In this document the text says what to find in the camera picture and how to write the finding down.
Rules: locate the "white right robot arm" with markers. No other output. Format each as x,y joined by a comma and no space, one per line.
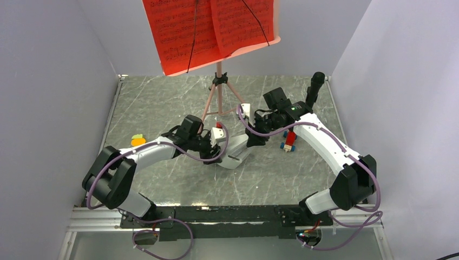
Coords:
355,175

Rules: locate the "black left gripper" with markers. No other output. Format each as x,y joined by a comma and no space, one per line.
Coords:
207,154

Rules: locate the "yellow green orange toy block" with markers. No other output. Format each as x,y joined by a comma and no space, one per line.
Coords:
137,140

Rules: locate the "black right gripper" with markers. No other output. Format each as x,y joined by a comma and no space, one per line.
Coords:
255,140

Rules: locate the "black recorder on round base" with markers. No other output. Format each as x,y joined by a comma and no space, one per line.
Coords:
316,83

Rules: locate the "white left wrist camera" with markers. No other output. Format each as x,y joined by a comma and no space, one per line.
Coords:
218,134

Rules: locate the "red blue toy block car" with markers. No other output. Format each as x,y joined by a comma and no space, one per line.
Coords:
288,144

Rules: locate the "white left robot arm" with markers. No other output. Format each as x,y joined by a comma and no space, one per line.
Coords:
110,178

